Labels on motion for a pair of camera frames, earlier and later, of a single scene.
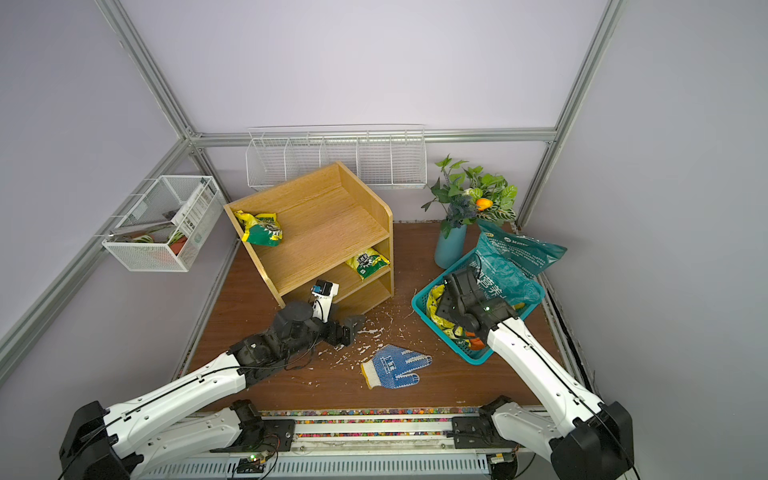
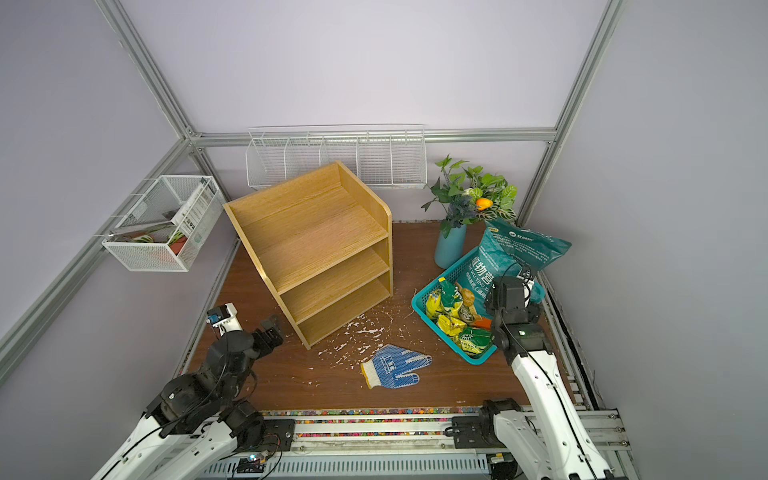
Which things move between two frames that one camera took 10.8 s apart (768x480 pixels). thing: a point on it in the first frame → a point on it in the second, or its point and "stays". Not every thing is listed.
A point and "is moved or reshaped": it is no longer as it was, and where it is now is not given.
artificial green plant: x=466 y=195 stays
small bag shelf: x=368 y=263 is moved or reshaped
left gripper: x=347 y=335 → x=267 y=346
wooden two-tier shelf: x=326 y=225 stays
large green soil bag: x=506 y=266 is moved or reshaped
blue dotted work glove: x=390 y=366 stays
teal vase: x=449 y=250 stays
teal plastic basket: x=466 y=344 → x=536 y=292
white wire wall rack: x=375 y=155 stays
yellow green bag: x=262 y=229 → x=475 y=341
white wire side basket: x=167 y=226 stays
